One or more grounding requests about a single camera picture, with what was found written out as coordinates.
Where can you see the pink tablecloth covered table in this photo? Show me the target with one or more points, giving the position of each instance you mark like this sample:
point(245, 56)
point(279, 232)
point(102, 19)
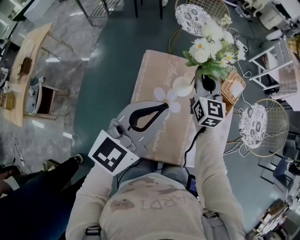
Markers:
point(152, 77)

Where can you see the checked cloth side table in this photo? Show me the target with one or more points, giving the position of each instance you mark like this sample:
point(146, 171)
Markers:
point(288, 79)

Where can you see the wicker organizer basket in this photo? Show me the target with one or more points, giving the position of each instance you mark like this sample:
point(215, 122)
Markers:
point(232, 99)

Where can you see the person's left forearm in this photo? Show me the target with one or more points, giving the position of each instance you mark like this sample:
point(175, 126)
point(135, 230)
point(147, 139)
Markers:
point(96, 180)

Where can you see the grey laptop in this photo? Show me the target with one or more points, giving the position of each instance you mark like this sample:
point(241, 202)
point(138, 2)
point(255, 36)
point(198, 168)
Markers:
point(282, 175)

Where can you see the person's beige sweater torso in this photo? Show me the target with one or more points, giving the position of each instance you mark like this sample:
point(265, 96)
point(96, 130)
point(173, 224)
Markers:
point(152, 215)

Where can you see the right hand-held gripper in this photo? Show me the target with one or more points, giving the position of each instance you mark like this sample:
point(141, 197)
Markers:
point(208, 110)

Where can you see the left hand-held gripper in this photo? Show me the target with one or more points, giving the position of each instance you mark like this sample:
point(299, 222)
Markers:
point(110, 153)

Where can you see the white flowers bouquet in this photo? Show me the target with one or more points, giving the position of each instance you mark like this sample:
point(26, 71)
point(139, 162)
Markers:
point(206, 50)

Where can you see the person's left leg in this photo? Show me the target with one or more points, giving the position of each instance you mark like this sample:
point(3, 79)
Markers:
point(140, 170)

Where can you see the white power strip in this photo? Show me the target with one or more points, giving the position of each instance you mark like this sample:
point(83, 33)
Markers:
point(242, 47)

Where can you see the long wooden table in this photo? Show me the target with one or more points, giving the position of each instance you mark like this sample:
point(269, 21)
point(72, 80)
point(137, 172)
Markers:
point(23, 49)

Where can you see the black belt device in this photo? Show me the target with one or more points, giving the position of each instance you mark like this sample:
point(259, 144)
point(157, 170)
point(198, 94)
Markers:
point(192, 185)

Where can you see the person's right leg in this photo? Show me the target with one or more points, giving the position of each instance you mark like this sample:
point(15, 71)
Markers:
point(174, 173)

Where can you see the white wooden chair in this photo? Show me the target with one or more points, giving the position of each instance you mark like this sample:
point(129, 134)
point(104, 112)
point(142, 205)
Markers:
point(269, 61)

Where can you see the white paper napkins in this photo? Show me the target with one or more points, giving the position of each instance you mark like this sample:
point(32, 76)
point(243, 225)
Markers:
point(235, 88)

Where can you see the person's right forearm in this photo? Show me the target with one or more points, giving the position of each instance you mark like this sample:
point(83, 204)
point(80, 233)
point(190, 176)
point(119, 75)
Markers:
point(211, 159)

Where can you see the person's leg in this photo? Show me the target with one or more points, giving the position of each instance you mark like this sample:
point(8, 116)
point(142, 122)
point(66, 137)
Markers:
point(140, 170)
point(174, 173)

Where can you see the wooden chair with dark seat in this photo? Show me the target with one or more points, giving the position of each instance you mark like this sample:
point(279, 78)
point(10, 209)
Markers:
point(45, 100)

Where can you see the white ceramic vase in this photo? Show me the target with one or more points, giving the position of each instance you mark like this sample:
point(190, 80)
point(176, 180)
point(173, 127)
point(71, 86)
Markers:
point(181, 85)

